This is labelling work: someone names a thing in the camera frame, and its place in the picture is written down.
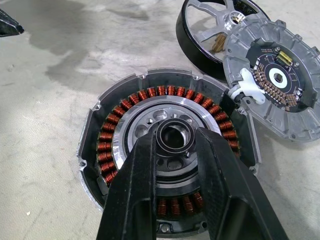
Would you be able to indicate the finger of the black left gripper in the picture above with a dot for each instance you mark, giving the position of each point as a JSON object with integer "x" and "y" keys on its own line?
{"x": 8, "y": 26}

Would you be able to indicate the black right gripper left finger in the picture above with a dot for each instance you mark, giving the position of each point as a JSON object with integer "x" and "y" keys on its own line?
{"x": 130, "y": 190}

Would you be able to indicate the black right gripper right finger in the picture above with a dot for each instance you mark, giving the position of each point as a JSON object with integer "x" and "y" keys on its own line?
{"x": 225, "y": 195}

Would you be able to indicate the silver motor lid circuit board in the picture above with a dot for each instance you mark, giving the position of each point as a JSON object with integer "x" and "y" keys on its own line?
{"x": 250, "y": 40}

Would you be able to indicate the black spoked rotor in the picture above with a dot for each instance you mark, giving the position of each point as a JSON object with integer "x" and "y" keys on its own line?
{"x": 183, "y": 32}

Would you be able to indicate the silver motor housing copper coils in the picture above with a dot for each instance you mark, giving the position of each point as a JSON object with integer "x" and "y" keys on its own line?
{"x": 160, "y": 90}

